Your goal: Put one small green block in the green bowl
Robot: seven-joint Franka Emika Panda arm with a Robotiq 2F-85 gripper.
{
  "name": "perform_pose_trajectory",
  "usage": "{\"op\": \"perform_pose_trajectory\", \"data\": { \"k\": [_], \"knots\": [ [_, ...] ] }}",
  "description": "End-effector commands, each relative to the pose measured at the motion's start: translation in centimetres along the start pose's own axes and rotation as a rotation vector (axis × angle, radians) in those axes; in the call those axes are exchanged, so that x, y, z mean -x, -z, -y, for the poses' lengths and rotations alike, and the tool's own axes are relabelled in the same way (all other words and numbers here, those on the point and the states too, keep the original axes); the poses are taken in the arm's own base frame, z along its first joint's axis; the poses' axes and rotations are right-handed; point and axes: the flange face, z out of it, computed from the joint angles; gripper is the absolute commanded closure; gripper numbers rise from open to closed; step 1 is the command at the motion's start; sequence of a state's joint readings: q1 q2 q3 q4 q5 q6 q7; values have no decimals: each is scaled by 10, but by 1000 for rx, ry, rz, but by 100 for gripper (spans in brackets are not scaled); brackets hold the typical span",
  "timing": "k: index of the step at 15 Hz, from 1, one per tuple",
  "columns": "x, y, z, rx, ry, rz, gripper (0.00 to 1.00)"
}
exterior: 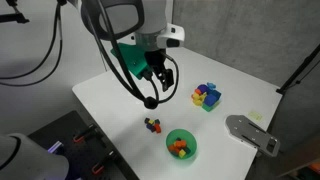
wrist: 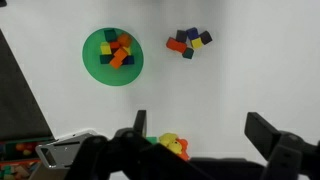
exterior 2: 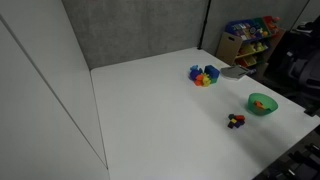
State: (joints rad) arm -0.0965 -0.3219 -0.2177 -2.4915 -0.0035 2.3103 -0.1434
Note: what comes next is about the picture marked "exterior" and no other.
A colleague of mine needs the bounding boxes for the large green block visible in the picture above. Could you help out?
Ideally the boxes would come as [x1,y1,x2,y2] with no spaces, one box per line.
[201,101,221,113]

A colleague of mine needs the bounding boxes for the large purple block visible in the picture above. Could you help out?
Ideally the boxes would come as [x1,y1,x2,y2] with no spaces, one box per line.
[197,83,210,95]

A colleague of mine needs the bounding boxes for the black tripod stand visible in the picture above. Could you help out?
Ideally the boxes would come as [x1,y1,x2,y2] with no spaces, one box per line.
[275,43,320,96]

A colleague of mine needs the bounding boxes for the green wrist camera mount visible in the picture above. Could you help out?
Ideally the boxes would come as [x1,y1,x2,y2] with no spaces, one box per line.
[110,42,153,81]

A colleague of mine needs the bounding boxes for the large blue cube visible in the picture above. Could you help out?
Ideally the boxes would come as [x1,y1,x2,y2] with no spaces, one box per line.
[203,89,222,108]

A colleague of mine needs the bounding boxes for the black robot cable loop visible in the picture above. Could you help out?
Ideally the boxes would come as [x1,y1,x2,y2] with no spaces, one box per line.
[80,0,180,111]

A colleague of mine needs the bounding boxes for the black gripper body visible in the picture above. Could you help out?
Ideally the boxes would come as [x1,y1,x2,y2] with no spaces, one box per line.
[145,49,173,82]

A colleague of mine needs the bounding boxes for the black hanging cable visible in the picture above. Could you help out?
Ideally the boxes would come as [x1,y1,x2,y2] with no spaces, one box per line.
[0,0,65,88]

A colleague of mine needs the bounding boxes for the grey metal mounting plate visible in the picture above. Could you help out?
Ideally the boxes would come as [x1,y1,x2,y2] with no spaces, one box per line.
[225,114,282,158]

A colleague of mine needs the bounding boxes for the small orange block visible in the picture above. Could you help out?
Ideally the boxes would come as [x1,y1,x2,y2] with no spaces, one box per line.
[175,139,187,149]

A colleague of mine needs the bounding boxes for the red black clamp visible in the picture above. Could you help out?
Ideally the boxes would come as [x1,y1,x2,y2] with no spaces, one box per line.
[91,150,118,176]
[72,123,98,145]

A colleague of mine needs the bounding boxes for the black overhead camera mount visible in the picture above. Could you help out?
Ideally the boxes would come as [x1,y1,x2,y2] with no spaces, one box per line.
[0,0,31,25]

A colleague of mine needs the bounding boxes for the green bowl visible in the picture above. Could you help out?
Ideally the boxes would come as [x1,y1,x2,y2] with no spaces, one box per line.
[165,128,198,161]

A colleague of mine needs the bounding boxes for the black robot base board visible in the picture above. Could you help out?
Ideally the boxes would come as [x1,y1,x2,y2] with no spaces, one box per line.
[27,110,140,180]

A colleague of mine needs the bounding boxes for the large yellow block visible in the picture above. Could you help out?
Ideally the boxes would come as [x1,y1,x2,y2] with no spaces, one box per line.
[191,92,208,107]

